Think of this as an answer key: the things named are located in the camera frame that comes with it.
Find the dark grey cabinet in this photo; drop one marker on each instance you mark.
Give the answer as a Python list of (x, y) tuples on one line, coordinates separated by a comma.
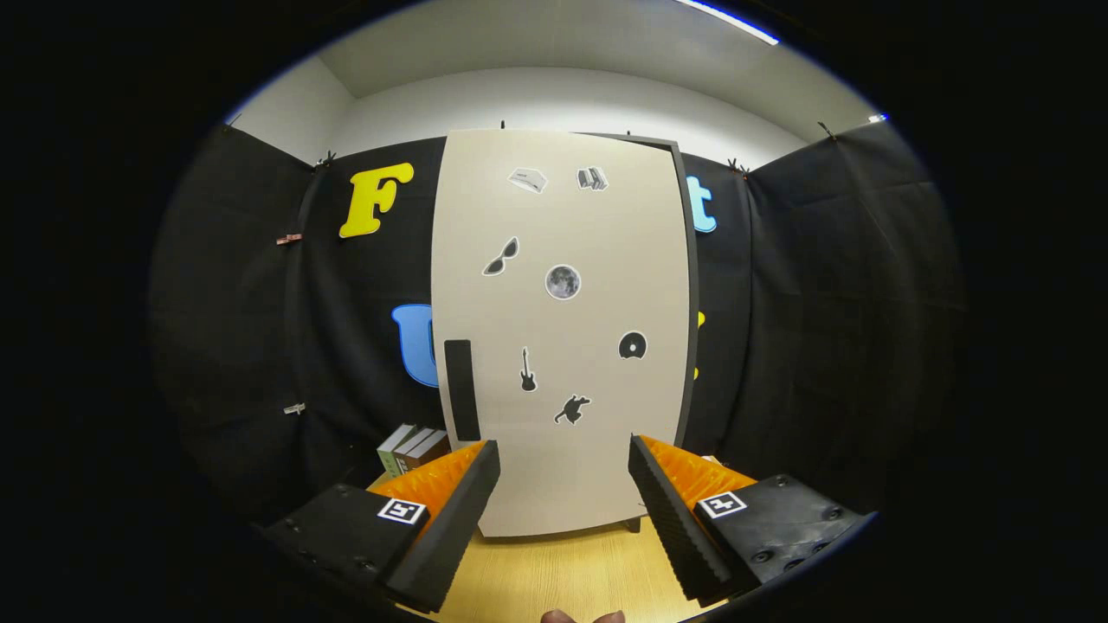
[(694, 294)]

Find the long ceiling light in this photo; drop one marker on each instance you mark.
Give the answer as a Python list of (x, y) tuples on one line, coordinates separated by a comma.
[(736, 22)]

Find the beige cabinet door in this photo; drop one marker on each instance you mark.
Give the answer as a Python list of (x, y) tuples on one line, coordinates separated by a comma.
[(606, 242)]

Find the brown book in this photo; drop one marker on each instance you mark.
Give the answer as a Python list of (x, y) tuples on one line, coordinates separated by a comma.
[(433, 448), (414, 450)]

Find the black backdrop cloth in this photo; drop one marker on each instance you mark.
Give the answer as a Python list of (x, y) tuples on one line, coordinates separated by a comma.
[(822, 329)]

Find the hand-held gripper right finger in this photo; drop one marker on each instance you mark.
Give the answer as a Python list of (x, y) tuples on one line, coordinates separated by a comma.
[(671, 532)]

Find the green book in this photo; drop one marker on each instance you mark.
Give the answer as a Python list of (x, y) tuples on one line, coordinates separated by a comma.
[(391, 450)]

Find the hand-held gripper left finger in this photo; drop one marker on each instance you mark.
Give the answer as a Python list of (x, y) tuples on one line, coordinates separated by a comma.
[(450, 532)]

